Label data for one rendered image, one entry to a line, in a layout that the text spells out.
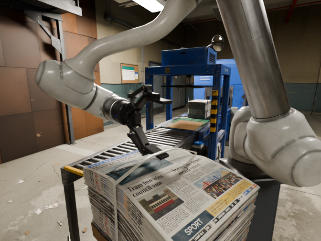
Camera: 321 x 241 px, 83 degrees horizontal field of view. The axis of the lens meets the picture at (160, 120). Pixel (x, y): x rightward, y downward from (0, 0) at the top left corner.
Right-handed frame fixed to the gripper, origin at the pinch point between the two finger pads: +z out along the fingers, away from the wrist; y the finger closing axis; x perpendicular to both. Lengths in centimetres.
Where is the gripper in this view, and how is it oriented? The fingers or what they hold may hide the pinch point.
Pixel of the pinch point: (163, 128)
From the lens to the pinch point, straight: 45.5
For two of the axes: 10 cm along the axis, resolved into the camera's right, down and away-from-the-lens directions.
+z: 6.6, 2.4, -7.2
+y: -0.5, 9.6, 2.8
